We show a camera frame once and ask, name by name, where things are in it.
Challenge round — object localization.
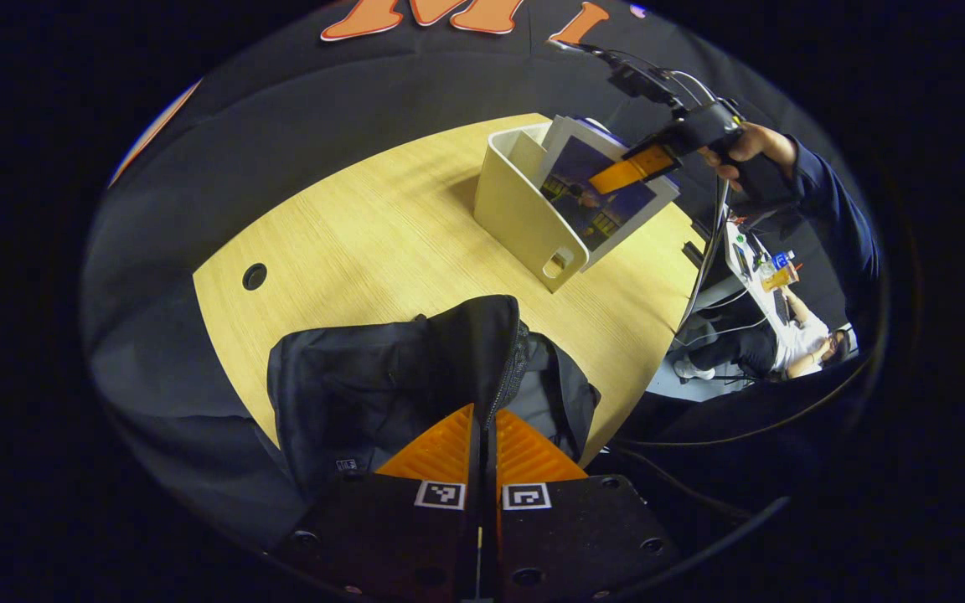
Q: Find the black backdrop cloth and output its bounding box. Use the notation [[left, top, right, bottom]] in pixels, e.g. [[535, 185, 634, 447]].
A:
[[80, 0, 885, 554]]

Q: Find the blue cover book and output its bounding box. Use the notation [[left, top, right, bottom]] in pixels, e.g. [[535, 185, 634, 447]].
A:
[[539, 115, 682, 273]]

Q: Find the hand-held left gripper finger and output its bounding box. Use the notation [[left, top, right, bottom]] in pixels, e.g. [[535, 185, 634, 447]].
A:
[[482, 408, 683, 603], [277, 405, 483, 603]]

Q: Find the white bookshelf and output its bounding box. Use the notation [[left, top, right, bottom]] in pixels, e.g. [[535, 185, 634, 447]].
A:
[[474, 124, 669, 294]]

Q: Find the black schoolbag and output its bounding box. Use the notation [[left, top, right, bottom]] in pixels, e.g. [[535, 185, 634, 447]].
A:
[[267, 295, 602, 503]]

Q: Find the white desk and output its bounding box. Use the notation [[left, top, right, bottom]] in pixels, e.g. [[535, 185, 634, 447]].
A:
[[721, 219, 802, 336]]

